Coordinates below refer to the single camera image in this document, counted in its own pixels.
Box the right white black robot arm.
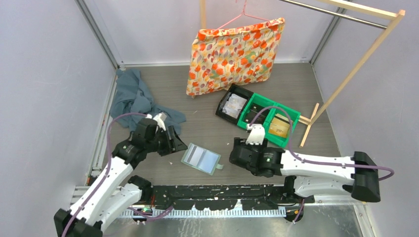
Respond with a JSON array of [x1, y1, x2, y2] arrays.
[[229, 137, 381, 203]]

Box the aluminium rail frame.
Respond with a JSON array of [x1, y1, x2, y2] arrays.
[[68, 177, 360, 227]]

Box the white patterned cards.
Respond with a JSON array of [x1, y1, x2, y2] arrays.
[[222, 94, 247, 119]]

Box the metal hanging rod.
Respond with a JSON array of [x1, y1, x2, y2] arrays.
[[280, 0, 387, 30]]

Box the wooden clothes rack frame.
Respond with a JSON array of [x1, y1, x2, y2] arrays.
[[200, 0, 406, 148]]

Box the green bin with black card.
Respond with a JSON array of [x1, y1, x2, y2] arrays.
[[237, 93, 275, 130]]

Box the green bin with gold card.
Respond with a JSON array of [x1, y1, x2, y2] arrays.
[[263, 103, 301, 148]]

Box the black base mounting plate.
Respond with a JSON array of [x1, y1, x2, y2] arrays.
[[136, 184, 301, 210]]

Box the black plastic bin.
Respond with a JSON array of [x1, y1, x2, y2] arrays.
[[215, 84, 254, 125]]

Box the blue grey cloth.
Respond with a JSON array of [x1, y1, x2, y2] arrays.
[[110, 69, 186, 134]]

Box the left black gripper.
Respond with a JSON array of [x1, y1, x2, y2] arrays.
[[145, 125, 187, 156]]

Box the gold VIP card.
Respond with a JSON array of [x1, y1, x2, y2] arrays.
[[268, 114, 290, 138]]

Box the pink wire hanger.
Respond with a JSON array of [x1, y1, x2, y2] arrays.
[[217, 0, 268, 30]]

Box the floral orange pillow bag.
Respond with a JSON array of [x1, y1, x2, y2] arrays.
[[186, 18, 285, 97]]

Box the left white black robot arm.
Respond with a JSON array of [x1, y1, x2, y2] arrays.
[[54, 113, 187, 237]]

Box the black VIP card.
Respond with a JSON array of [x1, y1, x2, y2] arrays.
[[244, 110, 266, 124]]

